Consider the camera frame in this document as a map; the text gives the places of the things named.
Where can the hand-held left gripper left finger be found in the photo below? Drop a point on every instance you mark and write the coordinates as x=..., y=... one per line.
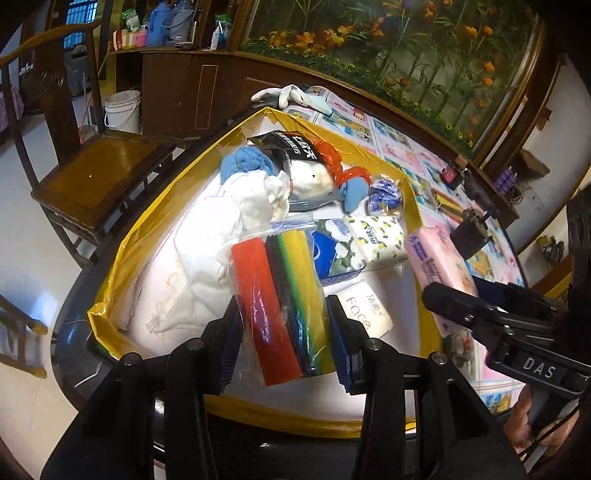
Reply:
x=212, y=341

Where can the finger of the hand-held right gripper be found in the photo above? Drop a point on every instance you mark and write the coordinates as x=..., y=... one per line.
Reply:
x=452, y=300
x=508, y=295

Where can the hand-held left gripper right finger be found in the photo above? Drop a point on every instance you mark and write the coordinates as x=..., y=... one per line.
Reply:
x=341, y=350

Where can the pink tissue pack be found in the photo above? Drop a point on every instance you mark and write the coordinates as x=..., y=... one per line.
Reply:
x=438, y=258

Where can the white face towel roll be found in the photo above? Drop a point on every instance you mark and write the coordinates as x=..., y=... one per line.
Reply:
x=369, y=309

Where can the large white cloth bag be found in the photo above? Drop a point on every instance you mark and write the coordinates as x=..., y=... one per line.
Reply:
x=184, y=277

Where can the bag of coloured felt sheets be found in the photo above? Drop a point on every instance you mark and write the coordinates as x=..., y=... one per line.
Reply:
x=277, y=295

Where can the blue floral tissue pack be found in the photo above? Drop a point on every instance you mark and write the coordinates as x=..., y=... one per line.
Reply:
x=325, y=254

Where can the lemon print tissue pack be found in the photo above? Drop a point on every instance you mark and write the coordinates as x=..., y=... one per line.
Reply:
x=374, y=237

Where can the gold-edged cardboard box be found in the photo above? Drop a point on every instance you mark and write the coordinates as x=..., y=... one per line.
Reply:
x=175, y=207

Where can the black and silver snack packet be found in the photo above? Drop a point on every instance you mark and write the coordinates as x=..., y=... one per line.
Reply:
x=295, y=147

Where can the person's right hand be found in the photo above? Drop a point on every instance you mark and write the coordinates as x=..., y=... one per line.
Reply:
x=517, y=420

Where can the grey electric motor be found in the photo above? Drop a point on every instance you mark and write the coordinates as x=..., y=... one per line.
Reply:
x=468, y=235

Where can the bundle of coloured strips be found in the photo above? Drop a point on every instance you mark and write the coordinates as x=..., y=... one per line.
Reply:
x=450, y=203

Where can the black hand tool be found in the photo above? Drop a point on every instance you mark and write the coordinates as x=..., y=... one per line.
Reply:
x=475, y=191

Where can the blue and white tissue pack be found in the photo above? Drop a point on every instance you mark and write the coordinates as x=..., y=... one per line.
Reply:
x=383, y=196

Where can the dark glass bottle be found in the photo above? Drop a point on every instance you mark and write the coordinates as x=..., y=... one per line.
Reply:
x=451, y=174

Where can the open cardboard box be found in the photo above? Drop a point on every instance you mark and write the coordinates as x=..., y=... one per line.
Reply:
x=535, y=164

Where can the blue sock in orange bag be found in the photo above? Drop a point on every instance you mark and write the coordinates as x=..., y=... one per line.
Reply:
x=355, y=191

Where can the printed plastic tablecloth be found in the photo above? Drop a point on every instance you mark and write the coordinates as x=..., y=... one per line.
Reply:
x=401, y=143

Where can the blue knitted cloth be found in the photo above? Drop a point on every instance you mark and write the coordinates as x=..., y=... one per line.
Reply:
x=244, y=161

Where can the wooden chair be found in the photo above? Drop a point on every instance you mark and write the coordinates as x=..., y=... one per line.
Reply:
x=27, y=325
x=101, y=170

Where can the red plastic bag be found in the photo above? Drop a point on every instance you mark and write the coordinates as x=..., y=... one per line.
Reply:
x=330, y=154

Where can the blue face mask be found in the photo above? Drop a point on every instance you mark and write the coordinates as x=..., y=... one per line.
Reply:
x=318, y=104

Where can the white plastic bucket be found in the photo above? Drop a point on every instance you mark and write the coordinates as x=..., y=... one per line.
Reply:
x=122, y=113

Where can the wooden cabinet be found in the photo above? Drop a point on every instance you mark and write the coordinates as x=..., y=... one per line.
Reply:
x=171, y=92

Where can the white work glove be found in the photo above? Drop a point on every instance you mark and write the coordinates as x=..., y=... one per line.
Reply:
x=277, y=94

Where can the white spray bottle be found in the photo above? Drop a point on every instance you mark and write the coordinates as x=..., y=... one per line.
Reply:
x=216, y=34

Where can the pink box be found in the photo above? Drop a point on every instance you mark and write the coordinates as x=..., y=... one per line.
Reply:
x=134, y=40

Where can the grey thermos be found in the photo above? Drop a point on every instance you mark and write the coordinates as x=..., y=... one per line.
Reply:
x=182, y=23

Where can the blue thermos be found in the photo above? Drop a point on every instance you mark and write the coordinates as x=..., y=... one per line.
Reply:
x=158, y=25

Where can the green packet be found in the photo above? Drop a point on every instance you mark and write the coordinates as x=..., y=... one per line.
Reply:
x=131, y=19

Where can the barred window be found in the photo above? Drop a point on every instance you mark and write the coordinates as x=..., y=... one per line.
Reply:
x=81, y=23

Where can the flower wall painting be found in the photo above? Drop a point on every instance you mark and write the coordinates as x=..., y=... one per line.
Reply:
x=392, y=46

